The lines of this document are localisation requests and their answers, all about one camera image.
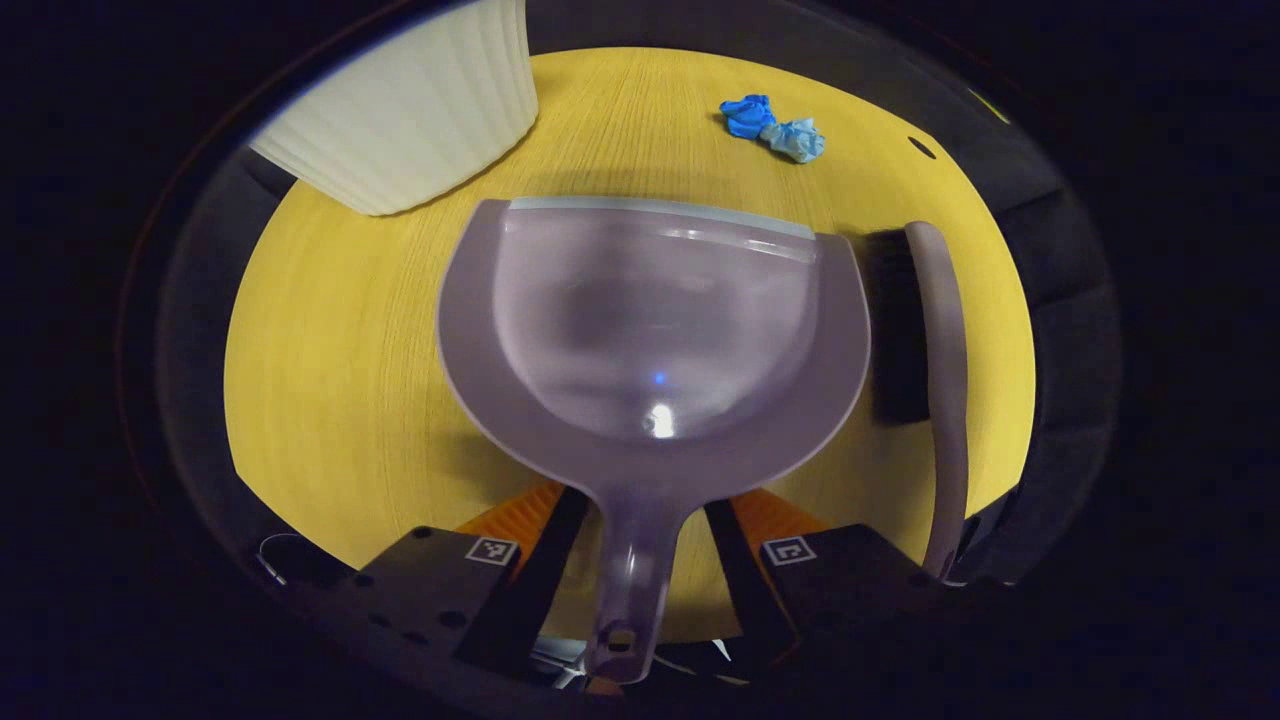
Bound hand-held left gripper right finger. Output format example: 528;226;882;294
703;486;966;686

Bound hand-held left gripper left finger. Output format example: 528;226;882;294
345;480;593;676

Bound small mauve broom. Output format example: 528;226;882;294
868;220;971;583

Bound mauve plastic dustpan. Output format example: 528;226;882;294
436;195;871;686

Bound light blue paper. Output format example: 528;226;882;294
760;118;827;165

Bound white ribbed garbage bin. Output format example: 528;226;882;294
250;0;541;217

